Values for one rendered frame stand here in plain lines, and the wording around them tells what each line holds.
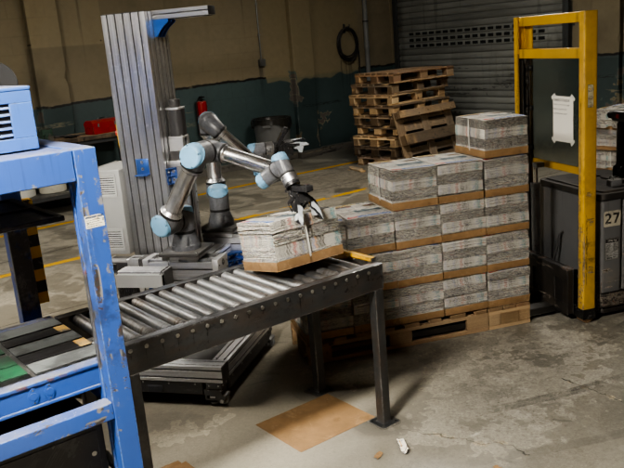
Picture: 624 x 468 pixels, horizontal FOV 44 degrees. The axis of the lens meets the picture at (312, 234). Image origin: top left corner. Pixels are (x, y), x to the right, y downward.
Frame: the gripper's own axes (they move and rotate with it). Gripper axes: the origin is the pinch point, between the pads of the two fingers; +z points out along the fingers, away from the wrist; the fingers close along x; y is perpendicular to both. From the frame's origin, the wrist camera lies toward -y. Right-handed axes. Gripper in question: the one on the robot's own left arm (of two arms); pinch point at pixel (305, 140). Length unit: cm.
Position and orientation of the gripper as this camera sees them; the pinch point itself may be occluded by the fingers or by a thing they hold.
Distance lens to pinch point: 460.4
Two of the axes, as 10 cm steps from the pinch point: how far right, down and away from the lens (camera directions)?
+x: 1.9, 3.5, -9.1
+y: 0.5, 9.3, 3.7
